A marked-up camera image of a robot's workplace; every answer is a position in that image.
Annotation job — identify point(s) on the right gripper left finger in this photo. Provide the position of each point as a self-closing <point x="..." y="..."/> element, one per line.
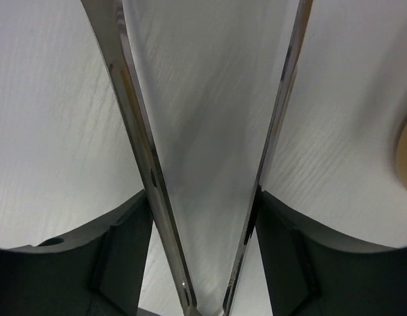
<point x="95" y="269"/>

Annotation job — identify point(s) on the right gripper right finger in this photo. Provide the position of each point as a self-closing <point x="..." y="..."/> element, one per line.
<point x="312" y="269"/>

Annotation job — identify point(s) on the metal tongs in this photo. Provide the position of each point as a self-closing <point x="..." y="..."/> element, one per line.
<point x="202" y="87"/>

